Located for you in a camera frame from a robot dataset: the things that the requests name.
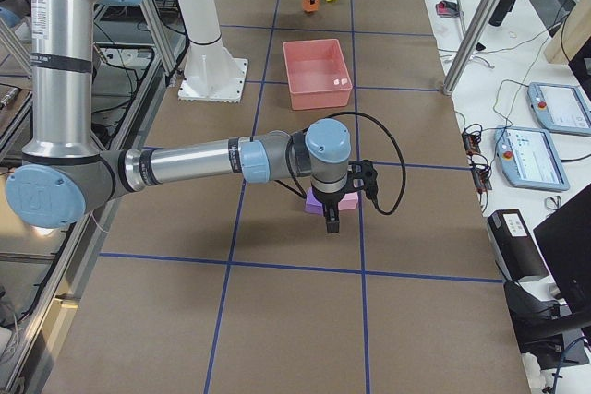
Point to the orange foam block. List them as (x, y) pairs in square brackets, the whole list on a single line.
[(310, 6)]

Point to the pink foam block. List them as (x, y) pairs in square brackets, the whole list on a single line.
[(349, 201)]

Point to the purple foam block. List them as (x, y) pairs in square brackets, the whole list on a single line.
[(312, 205)]

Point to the pink plastic bin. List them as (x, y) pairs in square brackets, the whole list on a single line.
[(317, 74)]

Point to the small circuit board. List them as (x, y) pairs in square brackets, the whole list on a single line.
[(471, 143)]

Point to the black box with label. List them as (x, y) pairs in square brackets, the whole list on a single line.
[(514, 247)]

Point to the black water bottle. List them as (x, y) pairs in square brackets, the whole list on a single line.
[(500, 12)]

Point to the near teach pendant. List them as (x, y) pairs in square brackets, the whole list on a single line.
[(529, 159)]

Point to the teach pendant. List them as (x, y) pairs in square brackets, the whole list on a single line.
[(560, 108), (529, 159)]

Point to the black monitor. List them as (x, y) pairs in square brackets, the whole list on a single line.
[(564, 242)]

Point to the far teach pendant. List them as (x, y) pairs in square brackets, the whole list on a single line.
[(560, 108)]

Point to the white pedestal column base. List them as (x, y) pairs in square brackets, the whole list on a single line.
[(211, 73)]

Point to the aluminium frame post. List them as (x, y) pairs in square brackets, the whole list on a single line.
[(477, 25)]

